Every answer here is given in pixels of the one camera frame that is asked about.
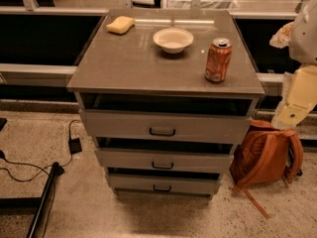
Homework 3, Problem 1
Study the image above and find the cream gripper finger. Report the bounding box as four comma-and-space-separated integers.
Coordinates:
269, 22, 293, 49

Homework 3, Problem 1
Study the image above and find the grey drawer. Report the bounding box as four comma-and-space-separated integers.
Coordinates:
79, 109, 251, 144
106, 175, 220, 195
95, 150, 232, 174

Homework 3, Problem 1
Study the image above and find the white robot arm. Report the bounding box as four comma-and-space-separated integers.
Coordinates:
269, 0, 317, 129

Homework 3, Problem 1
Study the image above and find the grey drawer cabinet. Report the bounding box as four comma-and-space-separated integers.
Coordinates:
67, 9, 264, 196

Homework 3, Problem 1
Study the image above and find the orange soda can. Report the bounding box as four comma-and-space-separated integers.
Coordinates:
205, 38, 233, 83

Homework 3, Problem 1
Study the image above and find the white bowl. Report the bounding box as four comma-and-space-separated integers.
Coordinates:
153, 28, 194, 54

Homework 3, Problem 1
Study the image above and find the orange backpack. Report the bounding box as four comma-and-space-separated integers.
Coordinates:
230, 120, 303, 219

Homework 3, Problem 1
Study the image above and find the yellow sponge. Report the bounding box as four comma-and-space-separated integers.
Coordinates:
106, 16, 135, 35

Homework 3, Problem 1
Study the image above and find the black metal stand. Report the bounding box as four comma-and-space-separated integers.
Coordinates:
0, 162, 64, 238

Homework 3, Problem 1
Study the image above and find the black power adapter with cable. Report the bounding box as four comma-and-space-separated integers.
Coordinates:
0, 120, 82, 182

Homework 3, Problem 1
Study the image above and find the metal railing frame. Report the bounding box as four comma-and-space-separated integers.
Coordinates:
0, 0, 317, 99

